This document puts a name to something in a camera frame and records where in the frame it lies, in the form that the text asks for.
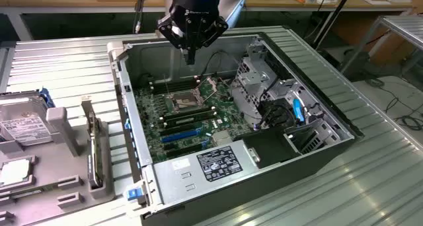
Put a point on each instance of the silver hard disk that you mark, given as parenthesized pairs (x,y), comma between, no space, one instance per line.
(20,117)

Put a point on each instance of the silver chipset heatsink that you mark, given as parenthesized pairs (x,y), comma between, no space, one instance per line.
(222,138)

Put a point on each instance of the metal frame table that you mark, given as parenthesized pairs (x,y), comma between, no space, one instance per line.
(405,27)

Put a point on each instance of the RAM memory stick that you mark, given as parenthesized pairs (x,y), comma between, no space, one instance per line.
(94,149)

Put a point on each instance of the CPU socket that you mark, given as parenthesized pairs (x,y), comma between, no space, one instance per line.
(183,102)

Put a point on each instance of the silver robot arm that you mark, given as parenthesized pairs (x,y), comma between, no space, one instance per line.
(237,10)

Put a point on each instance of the metal socket cover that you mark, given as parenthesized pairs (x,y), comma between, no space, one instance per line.
(211,78)

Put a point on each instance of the thin locking lever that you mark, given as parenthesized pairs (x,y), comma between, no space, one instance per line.
(167,86)

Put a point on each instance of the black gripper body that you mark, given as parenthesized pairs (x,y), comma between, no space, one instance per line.
(195,3)

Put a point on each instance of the blue case latch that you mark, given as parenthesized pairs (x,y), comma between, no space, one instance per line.
(134,194)

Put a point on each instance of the short black expansion slot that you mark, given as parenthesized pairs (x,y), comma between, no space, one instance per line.
(170,146)

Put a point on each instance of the metal disk bay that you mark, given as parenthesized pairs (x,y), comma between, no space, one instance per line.
(326,134)
(257,76)

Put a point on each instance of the blue expansion slot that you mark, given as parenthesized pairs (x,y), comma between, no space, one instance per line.
(182,135)

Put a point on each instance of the grey parts rack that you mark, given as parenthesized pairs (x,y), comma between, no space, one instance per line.
(50,166)

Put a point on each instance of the silver CPU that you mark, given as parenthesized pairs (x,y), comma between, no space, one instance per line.
(14,171)

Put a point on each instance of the silver power supply unit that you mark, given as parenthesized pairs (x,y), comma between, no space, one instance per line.
(178,176)

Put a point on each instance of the blue disk bracket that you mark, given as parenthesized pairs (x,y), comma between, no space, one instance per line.
(48,97)

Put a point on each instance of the RAM stick with label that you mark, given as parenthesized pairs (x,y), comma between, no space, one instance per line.
(189,120)

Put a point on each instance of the green motherboard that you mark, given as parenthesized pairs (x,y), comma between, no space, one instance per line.
(229,109)

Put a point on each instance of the open black PC case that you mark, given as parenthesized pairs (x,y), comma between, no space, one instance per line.
(298,181)

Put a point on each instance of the green RAM stick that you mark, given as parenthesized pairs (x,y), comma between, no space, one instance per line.
(26,192)

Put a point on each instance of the black pole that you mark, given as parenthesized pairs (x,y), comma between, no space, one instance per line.
(334,15)

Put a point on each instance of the black floor case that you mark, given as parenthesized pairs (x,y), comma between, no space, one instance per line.
(355,60)

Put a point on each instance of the brown cabinet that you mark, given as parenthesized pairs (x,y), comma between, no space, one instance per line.
(358,30)

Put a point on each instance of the black RAM slot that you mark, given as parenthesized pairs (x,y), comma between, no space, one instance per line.
(175,87)
(175,84)
(175,81)
(187,112)
(175,78)
(189,117)

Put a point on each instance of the black plastic air duct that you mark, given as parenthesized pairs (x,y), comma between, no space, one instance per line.
(265,146)

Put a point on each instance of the wooden desk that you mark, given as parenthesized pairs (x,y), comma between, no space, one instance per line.
(274,1)

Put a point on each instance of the long black expansion slot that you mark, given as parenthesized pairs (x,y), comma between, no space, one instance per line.
(178,129)
(183,153)

